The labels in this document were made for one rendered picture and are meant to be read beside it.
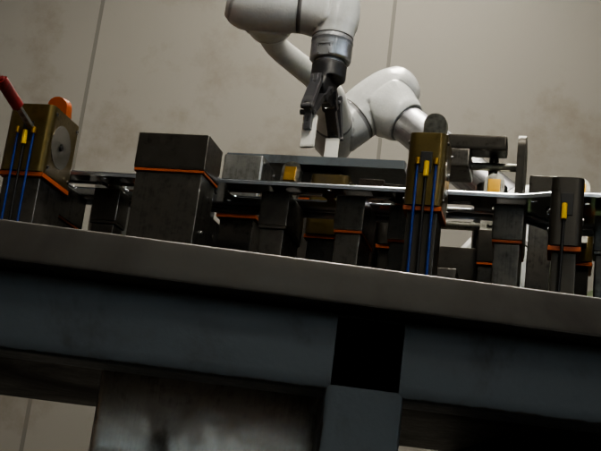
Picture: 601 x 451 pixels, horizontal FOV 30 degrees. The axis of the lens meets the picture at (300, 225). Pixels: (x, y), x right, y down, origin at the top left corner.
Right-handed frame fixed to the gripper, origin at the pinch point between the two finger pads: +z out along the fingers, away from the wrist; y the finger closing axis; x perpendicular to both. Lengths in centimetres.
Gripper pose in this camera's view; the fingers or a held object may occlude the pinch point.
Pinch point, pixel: (318, 153)
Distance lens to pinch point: 235.2
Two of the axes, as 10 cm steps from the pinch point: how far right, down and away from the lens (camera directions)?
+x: 9.3, 0.1, -3.8
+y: -3.6, -2.8, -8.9
